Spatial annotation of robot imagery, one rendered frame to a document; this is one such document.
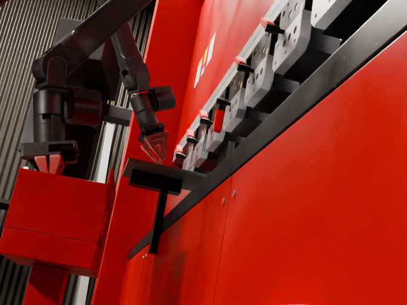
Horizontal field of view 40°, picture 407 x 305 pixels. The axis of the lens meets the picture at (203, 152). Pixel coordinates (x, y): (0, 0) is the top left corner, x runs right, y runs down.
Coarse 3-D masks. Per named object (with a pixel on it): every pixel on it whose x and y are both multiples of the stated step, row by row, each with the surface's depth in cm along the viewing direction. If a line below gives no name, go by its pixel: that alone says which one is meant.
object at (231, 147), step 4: (228, 144) 162; (232, 144) 162; (224, 148) 166; (228, 148) 162; (232, 148) 162; (220, 152) 169; (224, 152) 164; (228, 152) 162; (220, 156) 168; (224, 156) 163; (220, 160) 167
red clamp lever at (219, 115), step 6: (216, 102) 153; (222, 102) 153; (228, 102) 154; (222, 108) 153; (216, 114) 152; (222, 114) 152; (216, 120) 151; (222, 120) 152; (216, 126) 150; (216, 132) 151
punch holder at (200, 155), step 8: (208, 112) 187; (200, 128) 195; (208, 128) 184; (200, 136) 192; (200, 144) 186; (200, 152) 183; (208, 152) 182; (200, 160) 185; (208, 160) 184; (216, 160) 182; (200, 168) 194; (208, 168) 192
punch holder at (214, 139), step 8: (224, 96) 167; (216, 104) 177; (224, 112) 165; (208, 136) 175; (216, 136) 163; (224, 136) 163; (232, 136) 164; (208, 144) 172; (216, 144) 167; (224, 144) 166; (216, 152) 175
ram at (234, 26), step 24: (216, 0) 230; (240, 0) 177; (264, 0) 144; (216, 24) 215; (240, 24) 168; (216, 48) 202; (240, 48) 160; (192, 72) 254; (216, 72) 191; (192, 96) 236; (216, 96) 180; (192, 120) 220
